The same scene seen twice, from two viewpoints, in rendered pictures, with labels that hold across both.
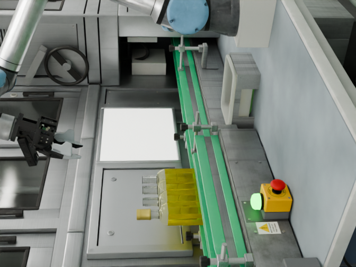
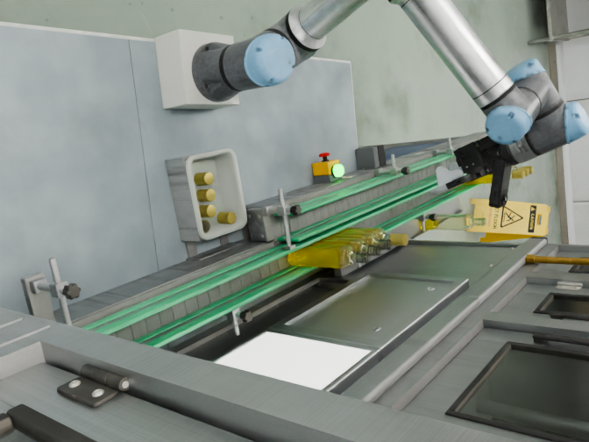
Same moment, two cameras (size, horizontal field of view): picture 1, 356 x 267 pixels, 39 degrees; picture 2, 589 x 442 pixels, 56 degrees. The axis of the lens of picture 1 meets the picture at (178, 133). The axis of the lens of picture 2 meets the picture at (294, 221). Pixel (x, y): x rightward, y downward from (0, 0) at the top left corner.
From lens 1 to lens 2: 2.74 m
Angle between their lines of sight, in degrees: 117
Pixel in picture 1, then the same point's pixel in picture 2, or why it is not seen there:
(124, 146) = (308, 362)
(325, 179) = (337, 106)
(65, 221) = (474, 315)
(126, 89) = not seen: outside the picture
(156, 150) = (274, 347)
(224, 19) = not seen: hidden behind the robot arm
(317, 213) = (341, 132)
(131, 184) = (359, 321)
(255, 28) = not seen: hidden behind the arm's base
